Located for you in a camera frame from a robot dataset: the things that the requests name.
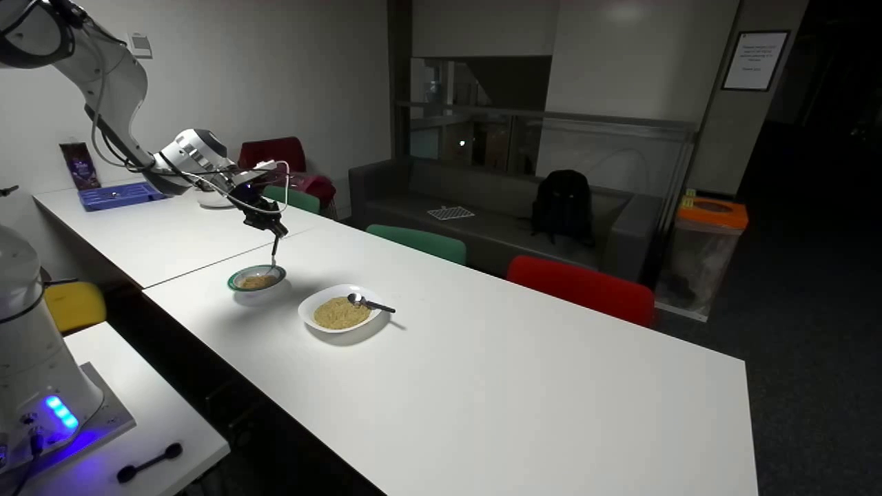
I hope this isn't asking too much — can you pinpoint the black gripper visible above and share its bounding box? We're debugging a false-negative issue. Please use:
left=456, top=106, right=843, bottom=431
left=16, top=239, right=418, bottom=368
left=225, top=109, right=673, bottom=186
left=230, top=179, right=286, bottom=236

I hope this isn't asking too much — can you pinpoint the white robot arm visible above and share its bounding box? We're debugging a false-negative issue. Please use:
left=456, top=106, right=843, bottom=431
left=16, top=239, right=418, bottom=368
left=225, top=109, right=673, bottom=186
left=0, top=0, right=286, bottom=236

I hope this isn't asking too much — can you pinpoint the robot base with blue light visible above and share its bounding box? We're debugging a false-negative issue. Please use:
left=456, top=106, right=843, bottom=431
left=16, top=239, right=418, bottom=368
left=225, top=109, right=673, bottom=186
left=0, top=225, right=132, bottom=480

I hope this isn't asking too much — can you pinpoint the green rimmed round bowl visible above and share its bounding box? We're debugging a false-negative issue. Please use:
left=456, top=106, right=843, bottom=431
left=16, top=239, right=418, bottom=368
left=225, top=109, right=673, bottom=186
left=225, top=263, right=286, bottom=292

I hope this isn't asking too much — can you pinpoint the white oval bowl with grains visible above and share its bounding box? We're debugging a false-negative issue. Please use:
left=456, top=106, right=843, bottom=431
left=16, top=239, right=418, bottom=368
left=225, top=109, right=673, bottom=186
left=298, top=284, right=384, bottom=335

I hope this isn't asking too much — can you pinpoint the green chair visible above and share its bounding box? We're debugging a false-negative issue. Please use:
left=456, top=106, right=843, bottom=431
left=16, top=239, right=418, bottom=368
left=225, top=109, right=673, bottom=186
left=265, top=186, right=321, bottom=212
left=367, top=223, right=467, bottom=263

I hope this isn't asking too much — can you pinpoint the white plate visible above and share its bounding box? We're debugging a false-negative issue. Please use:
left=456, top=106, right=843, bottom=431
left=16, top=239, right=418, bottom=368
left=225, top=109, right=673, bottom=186
left=198, top=193, right=231, bottom=210

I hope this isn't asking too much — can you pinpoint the dark red armchair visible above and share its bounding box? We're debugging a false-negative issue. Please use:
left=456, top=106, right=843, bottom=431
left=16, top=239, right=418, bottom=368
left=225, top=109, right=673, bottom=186
left=236, top=137, right=336, bottom=210

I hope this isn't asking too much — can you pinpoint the metal spoon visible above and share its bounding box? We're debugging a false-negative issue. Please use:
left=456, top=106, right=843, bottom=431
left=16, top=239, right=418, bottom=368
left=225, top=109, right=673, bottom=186
left=344, top=292, right=398, bottom=314

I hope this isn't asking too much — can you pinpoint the blue box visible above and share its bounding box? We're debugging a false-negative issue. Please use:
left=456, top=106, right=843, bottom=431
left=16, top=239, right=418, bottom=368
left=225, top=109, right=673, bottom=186
left=81, top=182, right=162, bottom=212

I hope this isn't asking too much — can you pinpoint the paper on sofa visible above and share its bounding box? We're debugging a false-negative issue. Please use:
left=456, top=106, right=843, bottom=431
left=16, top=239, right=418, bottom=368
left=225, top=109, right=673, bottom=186
left=428, top=207, right=475, bottom=219

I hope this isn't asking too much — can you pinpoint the yellow stool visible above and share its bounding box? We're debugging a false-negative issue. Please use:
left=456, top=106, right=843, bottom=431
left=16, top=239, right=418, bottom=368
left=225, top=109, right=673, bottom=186
left=45, top=281, right=107, bottom=334

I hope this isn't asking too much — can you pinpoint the dark grey sofa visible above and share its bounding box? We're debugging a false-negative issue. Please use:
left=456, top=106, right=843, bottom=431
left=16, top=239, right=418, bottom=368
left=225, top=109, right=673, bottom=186
left=347, top=159, right=662, bottom=281

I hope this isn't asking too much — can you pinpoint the black dumbbell shaped tool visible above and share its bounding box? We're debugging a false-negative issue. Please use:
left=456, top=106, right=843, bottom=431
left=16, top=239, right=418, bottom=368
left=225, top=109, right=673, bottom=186
left=115, top=441, right=181, bottom=485

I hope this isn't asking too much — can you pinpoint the black backpack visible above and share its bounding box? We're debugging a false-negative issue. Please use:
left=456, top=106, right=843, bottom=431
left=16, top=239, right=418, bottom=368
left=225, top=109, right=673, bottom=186
left=533, top=167, right=592, bottom=243

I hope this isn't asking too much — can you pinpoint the red chair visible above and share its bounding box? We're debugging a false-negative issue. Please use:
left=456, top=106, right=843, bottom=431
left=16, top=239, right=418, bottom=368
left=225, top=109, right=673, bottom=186
left=505, top=256, right=657, bottom=324

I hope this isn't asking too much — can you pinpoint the orange lidded bin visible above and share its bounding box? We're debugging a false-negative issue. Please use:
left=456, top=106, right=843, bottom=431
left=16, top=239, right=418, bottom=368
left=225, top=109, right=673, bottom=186
left=657, top=193, right=749, bottom=323

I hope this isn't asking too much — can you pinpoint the framed wall notice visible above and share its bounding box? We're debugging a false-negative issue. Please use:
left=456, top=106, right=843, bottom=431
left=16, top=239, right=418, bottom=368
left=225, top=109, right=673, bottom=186
left=722, top=30, right=788, bottom=90

